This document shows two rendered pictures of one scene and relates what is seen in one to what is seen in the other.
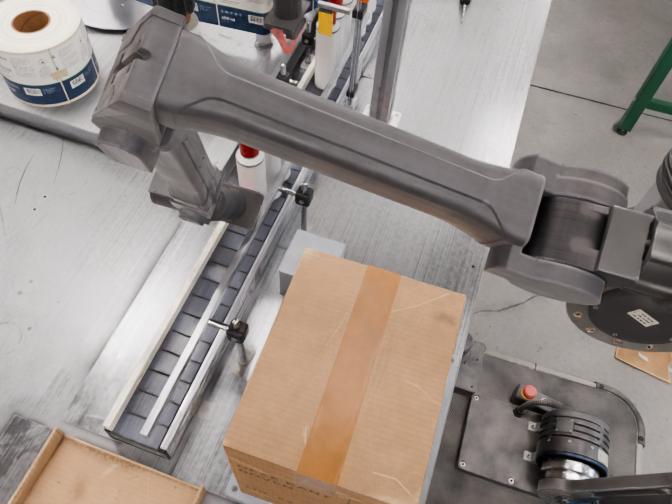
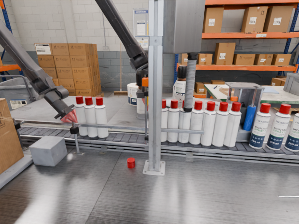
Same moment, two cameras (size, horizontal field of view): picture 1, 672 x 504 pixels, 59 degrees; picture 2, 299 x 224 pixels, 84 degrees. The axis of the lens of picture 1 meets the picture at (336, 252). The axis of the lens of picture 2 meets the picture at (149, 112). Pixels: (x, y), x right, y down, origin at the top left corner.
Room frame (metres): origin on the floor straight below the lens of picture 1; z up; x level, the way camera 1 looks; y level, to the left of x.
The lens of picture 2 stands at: (0.95, -0.64, 1.30)
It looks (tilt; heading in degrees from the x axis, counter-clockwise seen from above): 21 degrees down; 83
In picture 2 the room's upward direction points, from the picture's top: straight up
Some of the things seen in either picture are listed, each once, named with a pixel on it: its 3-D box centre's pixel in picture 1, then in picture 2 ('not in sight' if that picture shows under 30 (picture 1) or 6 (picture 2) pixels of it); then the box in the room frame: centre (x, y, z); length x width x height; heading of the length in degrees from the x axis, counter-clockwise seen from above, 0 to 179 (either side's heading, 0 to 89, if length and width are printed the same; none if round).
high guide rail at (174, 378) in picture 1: (283, 173); (88, 125); (0.75, 0.12, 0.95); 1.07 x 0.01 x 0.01; 165
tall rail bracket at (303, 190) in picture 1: (293, 206); (78, 136); (0.70, 0.09, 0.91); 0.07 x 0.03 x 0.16; 75
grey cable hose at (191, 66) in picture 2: not in sight; (189, 83); (1.17, -0.06, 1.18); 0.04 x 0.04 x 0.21
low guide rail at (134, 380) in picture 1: (249, 178); (96, 127); (0.77, 0.19, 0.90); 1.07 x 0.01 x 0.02; 165
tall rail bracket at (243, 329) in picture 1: (227, 338); (21, 132); (0.41, 0.17, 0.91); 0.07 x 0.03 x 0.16; 75
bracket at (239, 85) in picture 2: not in sight; (243, 85); (1.47, 0.06, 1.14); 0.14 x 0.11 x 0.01; 165
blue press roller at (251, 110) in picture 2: not in sight; (248, 121); (1.49, 0.01, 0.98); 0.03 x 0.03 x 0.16
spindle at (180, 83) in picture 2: not in sight; (181, 84); (1.36, 0.61, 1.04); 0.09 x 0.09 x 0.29
